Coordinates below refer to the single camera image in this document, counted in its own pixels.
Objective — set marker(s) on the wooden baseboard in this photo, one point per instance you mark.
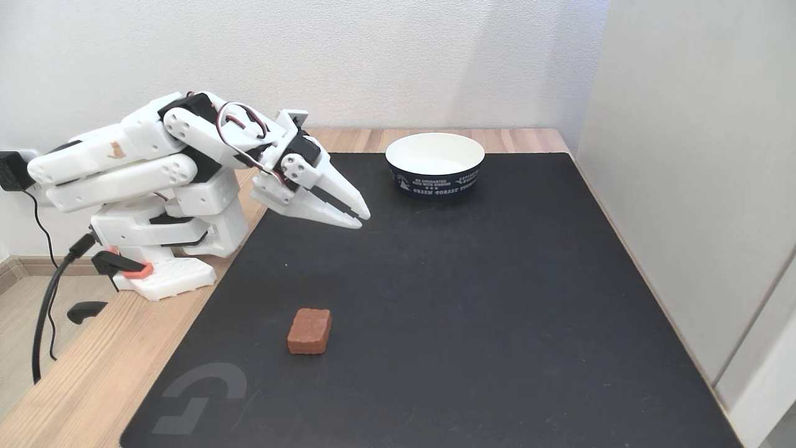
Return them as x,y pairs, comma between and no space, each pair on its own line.
37,266

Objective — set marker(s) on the navy and white paper bowl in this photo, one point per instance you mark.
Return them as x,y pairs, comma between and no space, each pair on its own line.
435,177

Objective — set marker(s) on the black desk mat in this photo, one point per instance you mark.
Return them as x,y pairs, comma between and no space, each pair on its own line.
466,311

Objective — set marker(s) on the white wall outlet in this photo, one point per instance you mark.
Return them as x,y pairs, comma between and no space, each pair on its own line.
36,195

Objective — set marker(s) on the black power adapter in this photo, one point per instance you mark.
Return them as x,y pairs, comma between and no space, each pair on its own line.
12,171

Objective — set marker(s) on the brown block toy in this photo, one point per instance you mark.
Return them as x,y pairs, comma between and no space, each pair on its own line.
309,331

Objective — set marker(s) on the black and orange clamp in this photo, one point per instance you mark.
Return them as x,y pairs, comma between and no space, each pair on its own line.
115,262

